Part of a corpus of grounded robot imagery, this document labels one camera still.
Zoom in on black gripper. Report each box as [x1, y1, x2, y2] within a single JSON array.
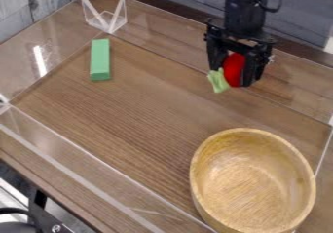
[[203, 18, 275, 87]]

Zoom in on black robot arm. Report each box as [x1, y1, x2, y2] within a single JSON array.
[[203, 0, 282, 93]]

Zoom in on green rectangular block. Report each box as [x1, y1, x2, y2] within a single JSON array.
[[89, 39, 110, 81]]

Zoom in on black cable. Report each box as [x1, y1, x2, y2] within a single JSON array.
[[0, 207, 33, 233]]

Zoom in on wooden bowl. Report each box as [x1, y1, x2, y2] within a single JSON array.
[[189, 128, 315, 233]]

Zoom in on clear acrylic tray walls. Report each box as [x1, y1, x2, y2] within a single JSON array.
[[0, 0, 333, 233]]

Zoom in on red plush strawberry toy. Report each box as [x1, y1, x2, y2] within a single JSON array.
[[206, 53, 246, 94]]

